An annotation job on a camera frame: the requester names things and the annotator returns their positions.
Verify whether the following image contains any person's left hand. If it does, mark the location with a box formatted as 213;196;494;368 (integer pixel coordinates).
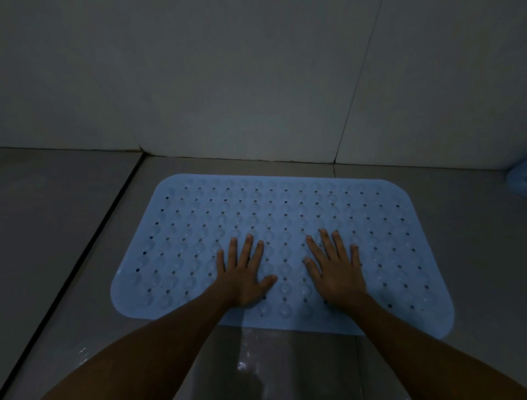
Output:
215;234;278;309

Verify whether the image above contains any person's right hand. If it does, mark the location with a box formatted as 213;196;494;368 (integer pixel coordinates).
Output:
302;229;369;310

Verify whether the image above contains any blue bath mat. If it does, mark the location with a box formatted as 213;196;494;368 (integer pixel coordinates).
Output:
506;158;527;199
110;173;456;341

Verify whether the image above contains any person's left forearm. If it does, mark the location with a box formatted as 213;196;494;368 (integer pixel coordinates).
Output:
41;284;232;400

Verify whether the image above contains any person's right forearm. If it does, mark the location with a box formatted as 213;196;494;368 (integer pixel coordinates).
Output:
349;293;527;400

